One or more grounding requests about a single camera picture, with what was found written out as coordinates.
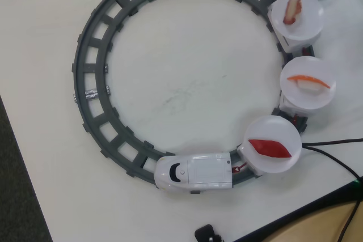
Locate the white Shinkansen toy locomotive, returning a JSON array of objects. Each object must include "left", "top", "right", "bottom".
[{"left": 154, "top": 152, "right": 234, "bottom": 192}]

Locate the red tuna sushi piece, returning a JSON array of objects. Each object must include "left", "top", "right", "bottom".
[{"left": 248, "top": 139, "right": 293, "bottom": 159}]

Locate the pink striped sushi piece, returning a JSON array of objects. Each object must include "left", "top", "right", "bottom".
[{"left": 282, "top": 0, "right": 303, "bottom": 24}]

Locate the round white plate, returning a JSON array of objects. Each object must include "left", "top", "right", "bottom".
[
  {"left": 243, "top": 114, "right": 302, "bottom": 175},
  {"left": 280, "top": 56, "right": 337, "bottom": 112},
  {"left": 269, "top": 0, "right": 325, "bottom": 41}
]

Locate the black plastic device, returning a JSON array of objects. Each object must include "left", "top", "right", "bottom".
[{"left": 195, "top": 224, "right": 225, "bottom": 242}]

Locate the black cable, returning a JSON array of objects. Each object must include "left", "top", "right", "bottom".
[{"left": 300, "top": 138, "right": 363, "bottom": 179}]

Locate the thin dark cable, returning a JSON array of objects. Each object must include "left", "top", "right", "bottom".
[{"left": 336, "top": 203, "right": 360, "bottom": 242}]

